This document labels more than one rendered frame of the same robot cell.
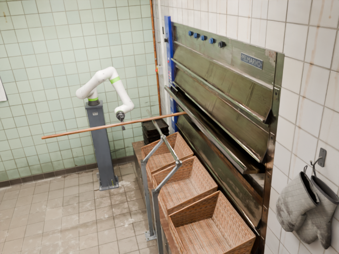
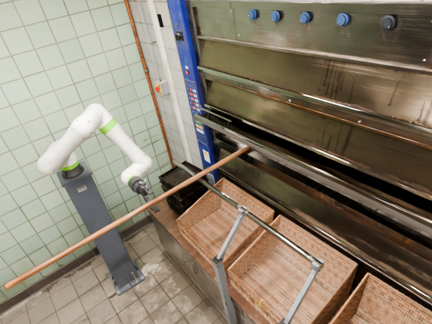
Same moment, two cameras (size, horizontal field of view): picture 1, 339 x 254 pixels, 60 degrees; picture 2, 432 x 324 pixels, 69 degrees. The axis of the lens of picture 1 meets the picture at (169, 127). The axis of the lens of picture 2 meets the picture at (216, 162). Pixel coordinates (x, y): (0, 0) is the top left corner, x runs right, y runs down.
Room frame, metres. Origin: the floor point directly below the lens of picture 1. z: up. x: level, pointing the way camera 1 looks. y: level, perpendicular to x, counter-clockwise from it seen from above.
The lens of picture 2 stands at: (1.28, 0.53, 2.33)
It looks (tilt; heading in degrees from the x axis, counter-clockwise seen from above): 34 degrees down; 342
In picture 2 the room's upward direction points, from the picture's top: 11 degrees counter-clockwise
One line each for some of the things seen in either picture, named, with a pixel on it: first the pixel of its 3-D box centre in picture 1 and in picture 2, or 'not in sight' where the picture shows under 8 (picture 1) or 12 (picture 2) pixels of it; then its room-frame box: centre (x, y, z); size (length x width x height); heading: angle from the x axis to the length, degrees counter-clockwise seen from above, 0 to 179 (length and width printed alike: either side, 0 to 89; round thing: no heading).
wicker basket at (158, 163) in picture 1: (166, 155); (224, 222); (2.84, 0.06, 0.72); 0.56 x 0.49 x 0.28; 14
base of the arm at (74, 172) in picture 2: (93, 100); (70, 165); (3.44, 0.91, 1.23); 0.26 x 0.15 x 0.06; 10
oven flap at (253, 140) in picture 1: (207, 100); (320, 132); (2.34, -0.34, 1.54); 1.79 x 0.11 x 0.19; 14
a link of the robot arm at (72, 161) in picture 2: (91, 91); (63, 154); (3.37, 0.91, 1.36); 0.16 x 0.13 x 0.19; 151
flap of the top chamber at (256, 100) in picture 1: (207, 70); (321, 79); (2.34, -0.34, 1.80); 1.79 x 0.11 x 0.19; 14
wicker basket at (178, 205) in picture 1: (182, 186); (288, 274); (2.26, -0.09, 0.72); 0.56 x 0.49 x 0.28; 15
